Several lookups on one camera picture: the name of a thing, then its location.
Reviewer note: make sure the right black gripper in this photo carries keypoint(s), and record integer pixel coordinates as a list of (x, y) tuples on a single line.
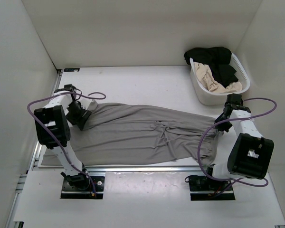
[(223, 127)]

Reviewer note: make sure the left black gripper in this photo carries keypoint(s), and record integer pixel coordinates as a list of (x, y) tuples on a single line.
[(79, 120)]

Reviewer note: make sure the grey trousers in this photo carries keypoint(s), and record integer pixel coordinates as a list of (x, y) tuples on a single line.
[(123, 134)]

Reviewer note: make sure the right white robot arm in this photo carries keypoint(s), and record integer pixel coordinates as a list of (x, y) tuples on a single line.
[(251, 153)]

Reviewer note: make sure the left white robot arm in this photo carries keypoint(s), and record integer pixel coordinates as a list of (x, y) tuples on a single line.
[(53, 131)]

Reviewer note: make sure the beige trousers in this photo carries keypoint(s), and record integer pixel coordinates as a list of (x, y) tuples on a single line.
[(204, 76)]

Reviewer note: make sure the black trousers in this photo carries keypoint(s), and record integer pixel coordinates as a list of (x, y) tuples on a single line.
[(218, 59)]

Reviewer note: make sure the white laundry basket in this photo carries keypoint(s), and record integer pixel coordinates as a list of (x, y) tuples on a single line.
[(209, 98)]

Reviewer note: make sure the black label sticker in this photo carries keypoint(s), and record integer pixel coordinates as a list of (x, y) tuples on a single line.
[(71, 69)]

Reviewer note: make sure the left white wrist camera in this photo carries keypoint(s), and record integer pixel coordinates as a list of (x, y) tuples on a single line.
[(89, 104)]

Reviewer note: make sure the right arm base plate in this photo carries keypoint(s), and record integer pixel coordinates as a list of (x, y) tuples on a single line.
[(203, 188)]

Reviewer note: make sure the left aluminium rail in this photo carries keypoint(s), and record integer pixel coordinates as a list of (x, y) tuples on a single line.
[(43, 134)]

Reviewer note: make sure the aluminium rail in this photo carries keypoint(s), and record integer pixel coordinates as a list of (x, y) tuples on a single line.
[(43, 134), (190, 169)]

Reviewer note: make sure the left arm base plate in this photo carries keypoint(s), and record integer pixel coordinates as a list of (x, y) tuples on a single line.
[(81, 187)]

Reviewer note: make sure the front aluminium rail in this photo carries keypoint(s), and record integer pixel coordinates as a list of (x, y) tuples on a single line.
[(190, 169)]

